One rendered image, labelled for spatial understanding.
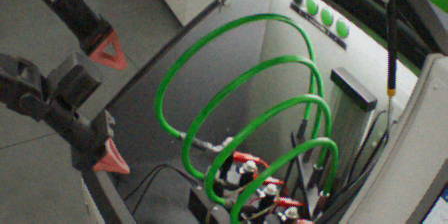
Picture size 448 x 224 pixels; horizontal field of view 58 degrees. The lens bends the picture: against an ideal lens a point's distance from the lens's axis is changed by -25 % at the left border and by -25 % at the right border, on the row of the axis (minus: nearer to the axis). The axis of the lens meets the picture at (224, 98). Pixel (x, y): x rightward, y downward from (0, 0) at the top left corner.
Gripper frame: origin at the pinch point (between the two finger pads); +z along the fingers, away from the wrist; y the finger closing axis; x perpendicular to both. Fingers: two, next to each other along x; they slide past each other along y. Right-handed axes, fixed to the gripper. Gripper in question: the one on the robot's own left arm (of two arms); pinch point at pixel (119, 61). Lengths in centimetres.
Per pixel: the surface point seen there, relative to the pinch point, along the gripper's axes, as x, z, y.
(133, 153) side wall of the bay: 19, 35, 41
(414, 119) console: -28, 28, -36
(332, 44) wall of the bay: -37, 36, 11
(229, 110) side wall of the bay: -9, 48, 44
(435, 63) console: -37, 23, -37
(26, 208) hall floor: 105, 50, 121
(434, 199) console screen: -21, 35, -47
